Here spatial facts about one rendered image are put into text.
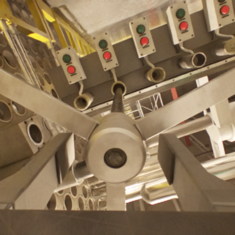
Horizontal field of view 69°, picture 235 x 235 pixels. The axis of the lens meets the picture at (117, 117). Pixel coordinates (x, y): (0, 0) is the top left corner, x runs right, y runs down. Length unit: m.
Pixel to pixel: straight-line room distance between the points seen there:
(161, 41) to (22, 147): 1.26
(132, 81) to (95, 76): 0.20
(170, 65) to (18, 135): 1.22
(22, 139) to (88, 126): 1.41
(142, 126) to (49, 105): 0.09
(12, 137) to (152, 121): 1.48
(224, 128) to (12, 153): 1.55
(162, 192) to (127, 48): 0.72
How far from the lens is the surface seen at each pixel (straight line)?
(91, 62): 0.90
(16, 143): 1.59
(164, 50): 0.92
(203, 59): 0.82
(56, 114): 0.17
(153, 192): 0.94
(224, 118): 1.20
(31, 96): 0.17
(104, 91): 0.93
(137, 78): 0.92
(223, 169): 0.98
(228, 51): 0.90
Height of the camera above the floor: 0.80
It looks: 13 degrees up
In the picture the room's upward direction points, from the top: 159 degrees clockwise
